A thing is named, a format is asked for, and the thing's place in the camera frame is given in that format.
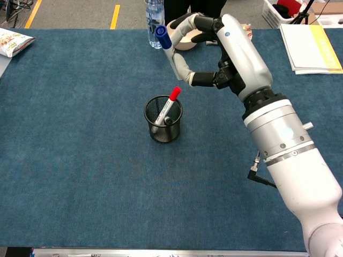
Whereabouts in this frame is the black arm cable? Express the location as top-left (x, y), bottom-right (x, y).
top-left (247, 151), bottom-right (277, 188)

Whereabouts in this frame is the black mesh pen holder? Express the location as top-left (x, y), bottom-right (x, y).
top-left (143, 94), bottom-right (184, 144)

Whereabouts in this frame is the white and yellow paper stack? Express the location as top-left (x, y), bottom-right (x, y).
top-left (279, 23), bottom-right (343, 75)

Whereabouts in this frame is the red cap whiteboard marker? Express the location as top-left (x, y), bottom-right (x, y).
top-left (154, 86), bottom-right (182, 126)

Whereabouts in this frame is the red patterned snack package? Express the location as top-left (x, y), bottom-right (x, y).
top-left (206, 23), bottom-right (253, 46)

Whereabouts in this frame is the white plastic basket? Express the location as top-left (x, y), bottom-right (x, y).
top-left (261, 0), bottom-right (309, 29)

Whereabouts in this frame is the black tripod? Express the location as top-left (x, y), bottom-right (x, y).
top-left (289, 0), bottom-right (316, 26)

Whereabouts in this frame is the cardboard box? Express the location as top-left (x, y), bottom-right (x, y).
top-left (308, 2), bottom-right (343, 25)

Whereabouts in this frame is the white snack bag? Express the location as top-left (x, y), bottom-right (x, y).
top-left (0, 27), bottom-right (36, 58)

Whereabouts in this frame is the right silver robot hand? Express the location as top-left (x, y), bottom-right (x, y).
top-left (166, 12), bottom-right (273, 101)

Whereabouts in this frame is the blue felt table mat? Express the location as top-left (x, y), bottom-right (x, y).
top-left (0, 28), bottom-right (343, 252)

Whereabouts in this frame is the clear plastic water bottle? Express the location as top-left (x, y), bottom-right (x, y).
top-left (145, 0), bottom-right (166, 50)

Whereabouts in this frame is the cream ceramic bowl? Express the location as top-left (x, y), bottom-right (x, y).
top-left (166, 22), bottom-right (203, 51)

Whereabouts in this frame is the blue cap whiteboard marker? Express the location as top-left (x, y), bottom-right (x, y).
top-left (155, 25), bottom-right (183, 81)

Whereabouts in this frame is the person in black trousers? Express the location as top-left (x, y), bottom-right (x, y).
top-left (163, 0), bottom-right (228, 19)

